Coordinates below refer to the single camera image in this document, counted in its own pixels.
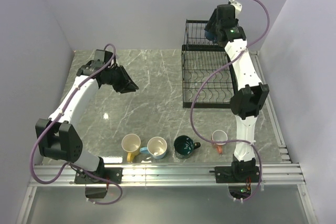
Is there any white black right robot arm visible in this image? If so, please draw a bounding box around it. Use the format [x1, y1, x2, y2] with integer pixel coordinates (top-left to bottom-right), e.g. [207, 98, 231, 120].
[205, 1, 269, 183]

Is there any pink ceramic mug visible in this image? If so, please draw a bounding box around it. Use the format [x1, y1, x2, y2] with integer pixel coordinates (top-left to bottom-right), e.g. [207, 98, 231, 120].
[211, 130, 228, 155]

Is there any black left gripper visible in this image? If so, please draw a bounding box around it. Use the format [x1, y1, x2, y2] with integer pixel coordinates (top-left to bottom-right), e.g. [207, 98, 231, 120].
[104, 65, 139, 93]

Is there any yellow ceramic mug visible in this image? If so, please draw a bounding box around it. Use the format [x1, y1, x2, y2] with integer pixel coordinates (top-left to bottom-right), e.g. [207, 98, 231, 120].
[121, 133, 141, 163]

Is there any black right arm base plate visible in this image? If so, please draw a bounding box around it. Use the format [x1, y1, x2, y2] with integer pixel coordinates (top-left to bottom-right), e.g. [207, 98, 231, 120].
[209, 166, 260, 184]

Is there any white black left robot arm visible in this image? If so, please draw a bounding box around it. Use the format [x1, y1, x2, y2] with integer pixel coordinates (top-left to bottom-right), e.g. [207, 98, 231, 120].
[32, 49, 139, 183]

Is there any dark green ceramic mug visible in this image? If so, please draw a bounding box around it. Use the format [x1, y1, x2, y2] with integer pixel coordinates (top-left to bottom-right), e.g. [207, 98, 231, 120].
[174, 135, 201, 159]

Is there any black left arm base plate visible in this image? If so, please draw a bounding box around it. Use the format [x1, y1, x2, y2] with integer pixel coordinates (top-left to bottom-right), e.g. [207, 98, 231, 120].
[74, 167, 122, 185]

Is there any black wire dish rack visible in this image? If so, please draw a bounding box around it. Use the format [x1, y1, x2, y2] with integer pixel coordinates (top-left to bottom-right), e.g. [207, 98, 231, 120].
[181, 19, 237, 109]

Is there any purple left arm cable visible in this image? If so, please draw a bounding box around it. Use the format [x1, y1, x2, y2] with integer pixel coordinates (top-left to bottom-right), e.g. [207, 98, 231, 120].
[30, 44, 123, 206]

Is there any light blue ceramic mug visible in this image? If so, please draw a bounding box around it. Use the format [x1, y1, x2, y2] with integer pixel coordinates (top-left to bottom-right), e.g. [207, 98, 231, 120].
[140, 136, 167, 159]

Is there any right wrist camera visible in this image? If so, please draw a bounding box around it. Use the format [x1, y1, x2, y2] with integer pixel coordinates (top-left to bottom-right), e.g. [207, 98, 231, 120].
[228, 0, 242, 18]

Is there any black box under rail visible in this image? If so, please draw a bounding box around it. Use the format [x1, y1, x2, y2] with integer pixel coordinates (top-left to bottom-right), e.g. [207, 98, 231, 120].
[85, 186, 108, 199]

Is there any aluminium mounting rail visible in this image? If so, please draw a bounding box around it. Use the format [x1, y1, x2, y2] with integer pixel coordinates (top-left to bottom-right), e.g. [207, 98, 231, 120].
[28, 163, 306, 187]

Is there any dark blue ceramic mug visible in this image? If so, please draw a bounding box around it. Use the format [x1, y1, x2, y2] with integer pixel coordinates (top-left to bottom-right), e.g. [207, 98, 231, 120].
[204, 30, 217, 44]

